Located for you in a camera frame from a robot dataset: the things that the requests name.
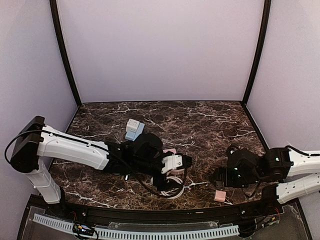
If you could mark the pink round power strip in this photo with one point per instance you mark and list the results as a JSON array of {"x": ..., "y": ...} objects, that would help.
[{"x": 177, "y": 171}]

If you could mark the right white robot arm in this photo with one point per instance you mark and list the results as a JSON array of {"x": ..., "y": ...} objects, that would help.
[{"x": 288, "y": 172}]

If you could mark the black front table rail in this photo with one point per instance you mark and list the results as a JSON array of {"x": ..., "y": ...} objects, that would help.
[{"x": 239, "y": 213}]

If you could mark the blue cube plug adapter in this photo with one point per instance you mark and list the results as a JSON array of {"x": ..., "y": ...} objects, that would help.
[{"x": 130, "y": 136}]

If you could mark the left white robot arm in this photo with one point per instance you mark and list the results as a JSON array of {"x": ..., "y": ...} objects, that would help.
[{"x": 143, "y": 155}]

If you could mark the pink small plug adapter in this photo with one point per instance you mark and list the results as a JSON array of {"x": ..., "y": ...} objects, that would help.
[{"x": 220, "y": 196}]

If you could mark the right black frame post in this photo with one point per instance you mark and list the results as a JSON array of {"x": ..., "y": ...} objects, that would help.
[{"x": 258, "y": 51}]

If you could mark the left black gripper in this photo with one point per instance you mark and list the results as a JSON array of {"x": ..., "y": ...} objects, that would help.
[{"x": 186, "y": 161}]

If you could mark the grey slotted cable duct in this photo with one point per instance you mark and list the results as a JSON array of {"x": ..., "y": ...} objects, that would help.
[{"x": 106, "y": 233}]

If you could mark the white cube socket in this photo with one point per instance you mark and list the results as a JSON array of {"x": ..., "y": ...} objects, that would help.
[{"x": 132, "y": 125}]

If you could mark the small circuit board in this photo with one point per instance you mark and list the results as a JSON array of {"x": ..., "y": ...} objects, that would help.
[{"x": 82, "y": 229}]

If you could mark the black frame post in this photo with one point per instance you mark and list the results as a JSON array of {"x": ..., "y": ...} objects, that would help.
[
  {"x": 63, "y": 52},
  {"x": 258, "y": 51}
]

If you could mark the pink cube socket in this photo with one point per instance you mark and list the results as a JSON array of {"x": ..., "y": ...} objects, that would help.
[{"x": 171, "y": 150}]

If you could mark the blue power strip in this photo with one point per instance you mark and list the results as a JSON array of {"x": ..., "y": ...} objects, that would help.
[{"x": 139, "y": 130}]

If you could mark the left black frame post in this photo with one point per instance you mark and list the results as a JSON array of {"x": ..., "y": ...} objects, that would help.
[{"x": 63, "y": 52}]

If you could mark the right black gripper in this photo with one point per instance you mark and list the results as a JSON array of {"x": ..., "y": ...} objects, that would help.
[{"x": 219, "y": 178}]

